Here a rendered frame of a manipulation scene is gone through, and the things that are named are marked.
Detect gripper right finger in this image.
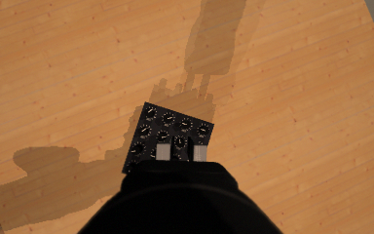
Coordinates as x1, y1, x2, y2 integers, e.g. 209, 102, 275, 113
187, 136, 207, 162

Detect black knob box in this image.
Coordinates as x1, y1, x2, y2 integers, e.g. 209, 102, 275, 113
122, 102, 214, 175

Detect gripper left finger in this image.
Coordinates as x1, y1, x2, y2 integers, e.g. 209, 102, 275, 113
156, 136, 174, 160

